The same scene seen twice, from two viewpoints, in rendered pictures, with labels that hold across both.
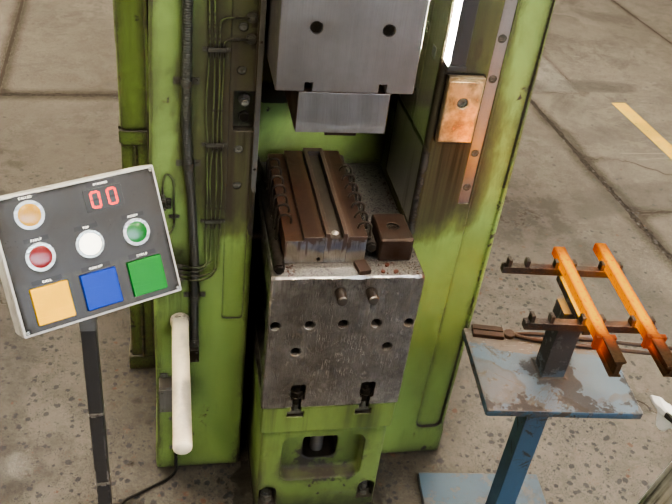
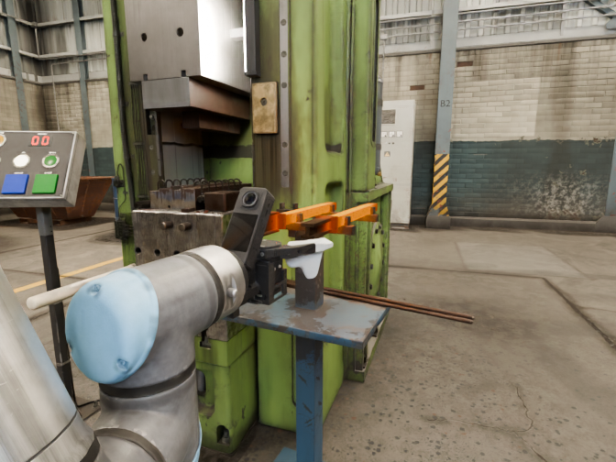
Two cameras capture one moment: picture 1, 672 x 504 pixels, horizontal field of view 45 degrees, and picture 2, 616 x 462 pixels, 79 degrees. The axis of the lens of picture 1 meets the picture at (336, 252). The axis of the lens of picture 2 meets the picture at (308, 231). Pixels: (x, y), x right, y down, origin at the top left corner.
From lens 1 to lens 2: 1.68 m
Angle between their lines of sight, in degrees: 40
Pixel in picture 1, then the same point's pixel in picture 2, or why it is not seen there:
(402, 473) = (274, 445)
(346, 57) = (160, 54)
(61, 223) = (11, 148)
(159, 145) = (115, 145)
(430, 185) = (259, 171)
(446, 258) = (282, 236)
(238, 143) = (150, 143)
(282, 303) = (139, 231)
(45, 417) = not seen: hidden behind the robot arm
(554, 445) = not seen: outside the picture
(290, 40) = (132, 48)
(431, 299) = not seen: hidden behind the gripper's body
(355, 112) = (171, 92)
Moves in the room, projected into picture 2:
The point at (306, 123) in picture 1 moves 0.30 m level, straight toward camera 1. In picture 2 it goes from (148, 102) to (56, 87)
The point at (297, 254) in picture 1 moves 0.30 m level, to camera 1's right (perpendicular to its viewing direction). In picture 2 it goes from (157, 202) to (214, 206)
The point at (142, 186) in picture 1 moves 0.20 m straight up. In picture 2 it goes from (65, 139) to (59, 83)
